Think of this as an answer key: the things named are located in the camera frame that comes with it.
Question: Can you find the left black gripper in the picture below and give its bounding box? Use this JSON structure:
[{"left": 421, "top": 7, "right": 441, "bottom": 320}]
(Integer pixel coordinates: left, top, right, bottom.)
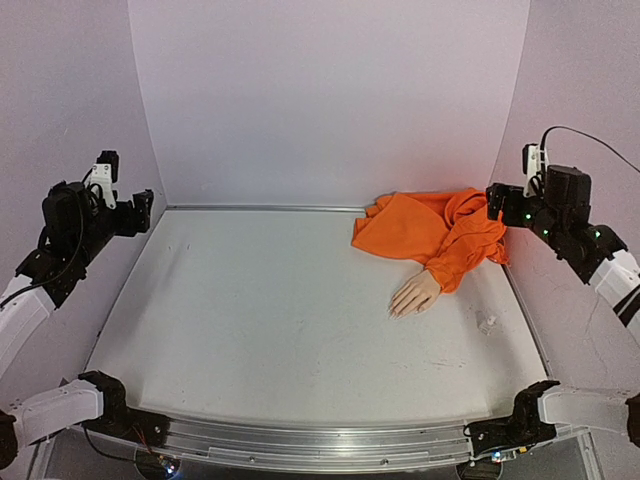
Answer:
[{"left": 72, "top": 189, "right": 154, "bottom": 265}]

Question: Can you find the clear nail polish bottle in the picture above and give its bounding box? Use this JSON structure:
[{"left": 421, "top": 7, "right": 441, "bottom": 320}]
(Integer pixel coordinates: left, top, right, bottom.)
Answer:
[{"left": 477, "top": 313, "right": 497, "bottom": 335}]

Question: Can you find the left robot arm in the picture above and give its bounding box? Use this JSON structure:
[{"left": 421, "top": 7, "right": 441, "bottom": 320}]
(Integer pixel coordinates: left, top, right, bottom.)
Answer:
[{"left": 1, "top": 182, "right": 154, "bottom": 463}]

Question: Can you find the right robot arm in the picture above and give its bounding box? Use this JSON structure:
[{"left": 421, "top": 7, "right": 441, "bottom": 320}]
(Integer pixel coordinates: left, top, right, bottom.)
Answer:
[{"left": 468, "top": 165, "right": 639, "bottom": 450}]

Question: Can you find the orange hoodie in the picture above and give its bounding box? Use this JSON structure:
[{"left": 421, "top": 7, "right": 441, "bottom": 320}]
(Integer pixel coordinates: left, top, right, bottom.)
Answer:
[{"left": 352, "top": 188, "right": 508, "bottom": 294}]

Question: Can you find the mannequin hand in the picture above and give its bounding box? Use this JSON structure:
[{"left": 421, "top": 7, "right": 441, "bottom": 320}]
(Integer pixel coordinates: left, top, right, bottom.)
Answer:
[{"left": 390, "top": 270, "right": 441, "bottom": 318}]

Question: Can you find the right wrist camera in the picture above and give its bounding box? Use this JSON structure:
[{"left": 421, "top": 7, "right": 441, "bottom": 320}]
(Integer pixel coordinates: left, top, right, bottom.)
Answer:
[{"left": 522, "top": 143, "right": 546, "bottom": 198}]

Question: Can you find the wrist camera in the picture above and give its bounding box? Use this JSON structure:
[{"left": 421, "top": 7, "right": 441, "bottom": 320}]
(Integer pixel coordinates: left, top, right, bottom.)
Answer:
[
  {"left": 85, "top": 150, "right": 120, "bottom": 210},
  {"left": 522, "top": 143, "right": 546, "bottom": 198}
]

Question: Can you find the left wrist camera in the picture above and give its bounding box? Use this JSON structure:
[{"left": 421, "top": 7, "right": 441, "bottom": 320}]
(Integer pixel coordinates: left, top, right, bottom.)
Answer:
[{"left": 85, "top": 150, "right": 120, "bottom": 210}]

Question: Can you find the aluminium back rail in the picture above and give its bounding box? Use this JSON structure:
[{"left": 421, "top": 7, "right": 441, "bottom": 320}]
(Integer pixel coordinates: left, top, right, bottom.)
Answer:
[{"left": 166, "top": 204, "right": 365, "bottom": 213}]

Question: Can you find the aluminium rail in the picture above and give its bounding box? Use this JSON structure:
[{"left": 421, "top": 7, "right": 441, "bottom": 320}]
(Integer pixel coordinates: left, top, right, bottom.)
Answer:
[
  {"left": 44, "top": 405, "right": 601, "bottom": 471},
  {"left": 166, "top": 204, "right": 365, "bottom": 213}
]

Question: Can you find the black left camera cable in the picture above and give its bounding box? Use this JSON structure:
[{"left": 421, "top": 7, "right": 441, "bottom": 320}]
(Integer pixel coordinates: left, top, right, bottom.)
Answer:
[{"left": 34, "top": 169, "right": 106, "bottom": 301}]

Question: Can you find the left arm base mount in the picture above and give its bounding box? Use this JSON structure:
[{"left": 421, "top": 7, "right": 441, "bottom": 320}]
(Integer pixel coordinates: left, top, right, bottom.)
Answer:
[{"left": 78, "top": 370, "right": 170, "bottom": 448}]

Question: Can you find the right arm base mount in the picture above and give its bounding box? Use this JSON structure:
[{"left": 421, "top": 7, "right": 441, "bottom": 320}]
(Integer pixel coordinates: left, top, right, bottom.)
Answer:
[{"left": 463, "top": 380, "right": 560, "bottom": 458}]

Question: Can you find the aluminium front rail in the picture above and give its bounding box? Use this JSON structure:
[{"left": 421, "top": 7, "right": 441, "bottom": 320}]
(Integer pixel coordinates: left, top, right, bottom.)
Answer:
[{"left": 44, "top": 405, "right": 601, "bottom": 471}]

